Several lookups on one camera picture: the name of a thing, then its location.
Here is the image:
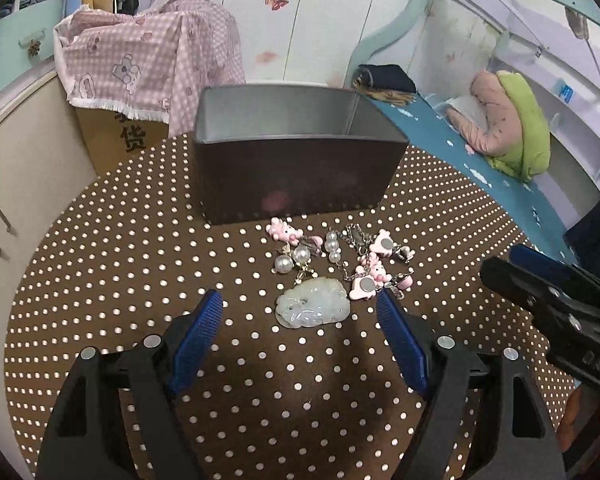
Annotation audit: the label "pink bear magnet charm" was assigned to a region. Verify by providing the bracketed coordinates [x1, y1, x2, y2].
[368, 229, 415, 263]

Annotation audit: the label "pink kitty magnet charm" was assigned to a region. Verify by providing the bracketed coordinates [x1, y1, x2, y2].
[349, 252, 413, 301]

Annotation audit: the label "pearl bead charm chain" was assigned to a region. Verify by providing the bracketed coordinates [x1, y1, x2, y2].
[270, 227, 342, 281]

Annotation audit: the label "pale green jade pendant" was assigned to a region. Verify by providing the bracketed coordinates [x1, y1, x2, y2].
[274, 278, 351, 330]

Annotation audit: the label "pink bear charm keychain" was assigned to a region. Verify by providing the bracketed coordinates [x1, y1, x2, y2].
[265, 217, 303, 246]

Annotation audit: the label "dark metal tin box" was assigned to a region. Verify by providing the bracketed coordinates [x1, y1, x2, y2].
[190, 84, 410, 224]

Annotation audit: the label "person's right hand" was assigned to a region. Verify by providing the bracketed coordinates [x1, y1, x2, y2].
[556, 385, 600, 479]

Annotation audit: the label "blue candy print mattress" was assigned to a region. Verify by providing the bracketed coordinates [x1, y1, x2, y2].
[372, 96, 578, 263]

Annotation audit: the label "pink and green pillow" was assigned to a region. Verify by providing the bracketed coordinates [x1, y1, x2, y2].
[445, 70, 550, 182]

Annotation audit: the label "brown polka dot tablecloth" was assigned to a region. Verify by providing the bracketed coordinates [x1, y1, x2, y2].
[2, 132, 577, 480]

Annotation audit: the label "dark folded clothes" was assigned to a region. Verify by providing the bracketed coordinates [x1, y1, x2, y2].
[352, 64, 417, 106]

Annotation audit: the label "brown cardboard box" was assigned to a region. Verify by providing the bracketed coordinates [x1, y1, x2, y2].
[76, 108, 168, 176]

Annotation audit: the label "white wardrobe with butterflies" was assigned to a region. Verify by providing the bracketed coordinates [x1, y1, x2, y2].
[130, 0, 426, 89]

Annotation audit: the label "pink checkered cloth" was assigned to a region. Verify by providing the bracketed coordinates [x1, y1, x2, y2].
[53, 0, 246, 136]

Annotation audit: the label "teal drawer unit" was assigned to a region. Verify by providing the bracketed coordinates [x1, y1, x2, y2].
[0, 0, 62, 91]

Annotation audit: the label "teal bunk bed frame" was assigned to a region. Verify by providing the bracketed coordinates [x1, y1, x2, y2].
[347, 0, 600, 192]

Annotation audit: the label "cream cabinet with handles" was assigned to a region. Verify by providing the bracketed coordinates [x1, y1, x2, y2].
[0, 67, 95, 477]

